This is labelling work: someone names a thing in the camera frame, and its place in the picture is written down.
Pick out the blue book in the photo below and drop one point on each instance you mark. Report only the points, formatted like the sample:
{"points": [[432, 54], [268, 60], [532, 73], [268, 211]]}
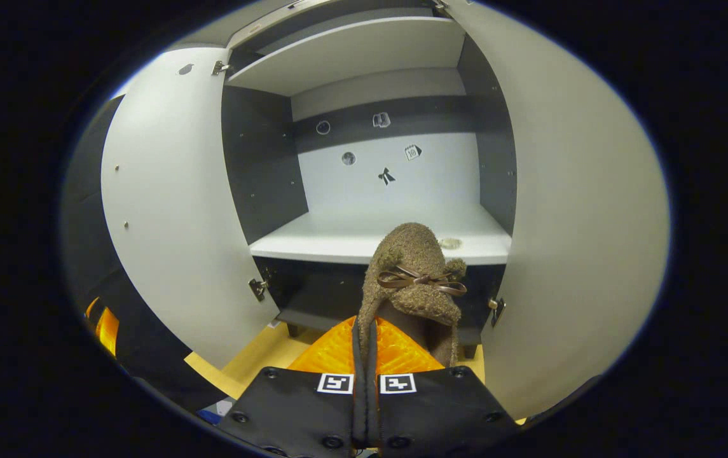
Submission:
{"points": [[210, 416]]}

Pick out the brown fuzzy shoe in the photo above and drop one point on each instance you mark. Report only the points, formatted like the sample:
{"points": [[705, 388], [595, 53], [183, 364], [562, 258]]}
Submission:
{"points": [[411, 254]]}

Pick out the grey shoe cabinet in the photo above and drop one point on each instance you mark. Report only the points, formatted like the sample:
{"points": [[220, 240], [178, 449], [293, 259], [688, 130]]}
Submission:
{"points": [[395, 197]]}

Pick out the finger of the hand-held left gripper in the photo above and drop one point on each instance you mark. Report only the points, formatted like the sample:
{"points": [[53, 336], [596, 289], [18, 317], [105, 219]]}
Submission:
{"points": [[108, 329]]}

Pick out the grey shoe cabinet door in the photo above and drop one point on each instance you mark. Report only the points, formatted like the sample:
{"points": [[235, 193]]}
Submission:
{"points": [[586, 242], [173, 210]]}

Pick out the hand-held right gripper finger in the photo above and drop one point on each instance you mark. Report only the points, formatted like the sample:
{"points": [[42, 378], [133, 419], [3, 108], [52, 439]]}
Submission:
{"points": [[358, 394], [371, 394]]}

